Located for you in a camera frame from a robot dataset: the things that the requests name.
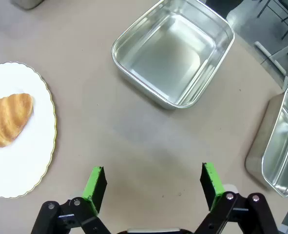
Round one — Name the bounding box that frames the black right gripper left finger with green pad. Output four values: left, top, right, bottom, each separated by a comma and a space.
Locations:
31, 166, 112, 234

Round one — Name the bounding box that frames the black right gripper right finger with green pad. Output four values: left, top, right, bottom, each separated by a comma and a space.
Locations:
193, 162, 280, 234

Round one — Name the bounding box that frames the white scalloped gold-rimmed plate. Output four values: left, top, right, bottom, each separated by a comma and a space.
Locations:
0, 62, 58, 198

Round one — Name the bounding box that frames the golden brown croissant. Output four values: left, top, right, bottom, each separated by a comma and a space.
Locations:
0, 93, 35, 149

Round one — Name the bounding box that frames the white table with white legs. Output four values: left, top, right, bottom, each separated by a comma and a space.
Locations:
254, 39, 288, 91

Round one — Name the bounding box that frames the grey sneaker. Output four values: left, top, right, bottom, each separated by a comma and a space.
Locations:
226, 3, 259, 34

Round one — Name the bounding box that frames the black folding chair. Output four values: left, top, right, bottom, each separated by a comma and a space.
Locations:
257, 0, 288, 41

